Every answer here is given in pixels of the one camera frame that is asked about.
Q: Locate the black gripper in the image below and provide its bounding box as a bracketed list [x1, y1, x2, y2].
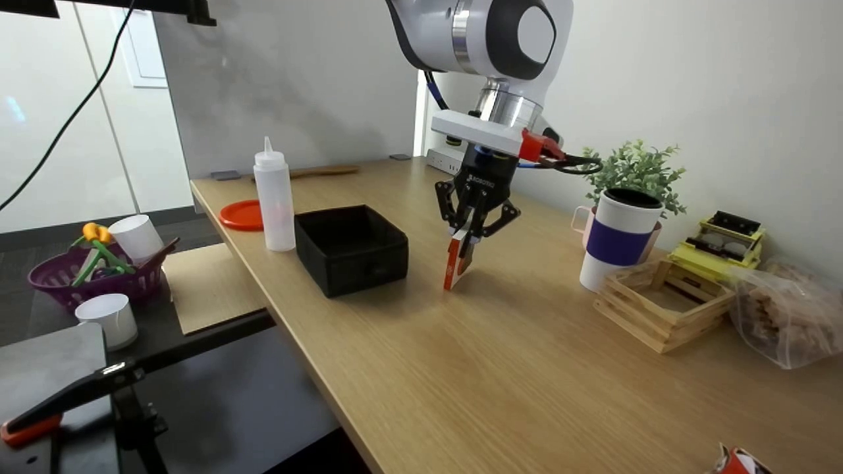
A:
[436, 145, 519, 269]

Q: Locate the orange and white book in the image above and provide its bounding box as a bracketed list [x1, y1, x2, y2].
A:
[443, 243, 469, 290]

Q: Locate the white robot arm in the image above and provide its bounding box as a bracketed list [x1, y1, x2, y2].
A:
[384, 0, 574, 269]

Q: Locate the black box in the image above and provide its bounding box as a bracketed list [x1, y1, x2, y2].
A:
[296, 206, 409, 298]

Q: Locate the white cup with blue band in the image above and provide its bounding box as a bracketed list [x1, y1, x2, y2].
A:
[580, 187, 661, 291]

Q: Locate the green plant in pink pot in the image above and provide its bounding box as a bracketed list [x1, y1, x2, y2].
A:
[583, 140, 685, 219]

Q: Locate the wooden coaster stack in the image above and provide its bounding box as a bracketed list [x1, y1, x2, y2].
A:
[596, 261, 736, 356]

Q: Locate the white squeeze bottle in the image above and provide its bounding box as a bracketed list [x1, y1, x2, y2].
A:
[252, 140, 296, 253]

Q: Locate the orange plate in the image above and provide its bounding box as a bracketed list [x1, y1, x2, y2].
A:
[218, 201, 263, 232]

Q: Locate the white cup on side table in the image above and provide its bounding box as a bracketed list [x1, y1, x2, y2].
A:
[108, 212, 164, 265]

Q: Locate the clear bag of snacks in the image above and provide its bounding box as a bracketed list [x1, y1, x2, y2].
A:
[732, 261, 843, 370]

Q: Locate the white round container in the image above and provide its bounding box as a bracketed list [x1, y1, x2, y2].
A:
[73, 291, 141, 351]

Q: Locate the purple basket with toys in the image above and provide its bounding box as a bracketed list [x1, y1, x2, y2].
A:
[26, 224, 176, 310]

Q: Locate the black tripod clamp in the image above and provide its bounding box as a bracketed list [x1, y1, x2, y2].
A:
[4, 310, 272, 474]

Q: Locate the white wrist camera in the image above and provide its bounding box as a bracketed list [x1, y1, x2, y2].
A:
[433, 110, 521, 154]

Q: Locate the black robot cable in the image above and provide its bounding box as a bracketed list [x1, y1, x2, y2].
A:
[517, 128, 605, 176]

